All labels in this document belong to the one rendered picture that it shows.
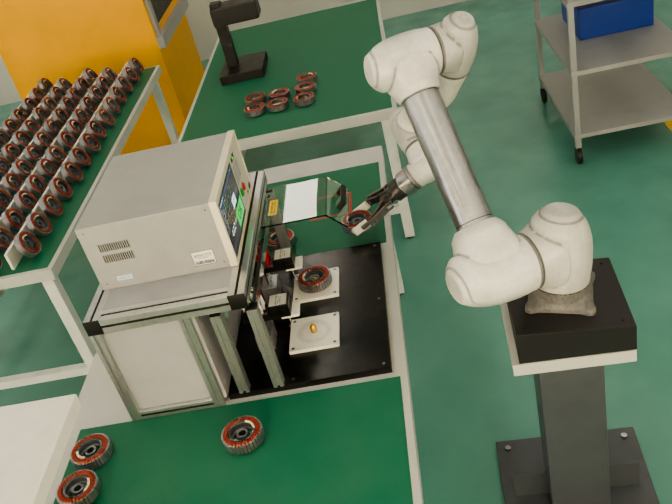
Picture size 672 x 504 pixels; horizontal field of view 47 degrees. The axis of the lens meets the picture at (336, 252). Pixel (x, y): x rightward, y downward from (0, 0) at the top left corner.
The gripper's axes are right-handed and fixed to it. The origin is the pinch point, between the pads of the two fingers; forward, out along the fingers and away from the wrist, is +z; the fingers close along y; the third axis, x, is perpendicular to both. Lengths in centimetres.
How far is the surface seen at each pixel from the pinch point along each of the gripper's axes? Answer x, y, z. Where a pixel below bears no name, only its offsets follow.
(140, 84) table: 59, 220, 117
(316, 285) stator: 6.8, -33.4, 12.7
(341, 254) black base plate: -0.7, -11.7, 8.5
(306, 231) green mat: 4.3, 11.1, 21.2
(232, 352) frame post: 26, -72, 25
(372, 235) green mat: -7.9, -0.3, 0.1
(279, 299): 20, -52, 14
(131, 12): 88, 295, 116
